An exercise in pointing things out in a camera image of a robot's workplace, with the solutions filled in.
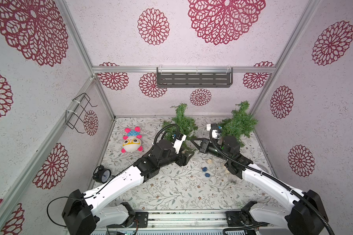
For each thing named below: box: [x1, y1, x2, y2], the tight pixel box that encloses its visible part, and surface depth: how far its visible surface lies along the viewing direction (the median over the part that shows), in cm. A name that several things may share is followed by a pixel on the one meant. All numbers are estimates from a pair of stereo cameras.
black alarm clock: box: [92, 164, 112, 184], surface depth 83 cm
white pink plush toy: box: [121, 126, 144, 154], surface depth 99 cm
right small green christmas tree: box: [218, 100, 258, 147], surface depth 83 cm
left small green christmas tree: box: [161, 103, 199, 152], surface depth 79 cm
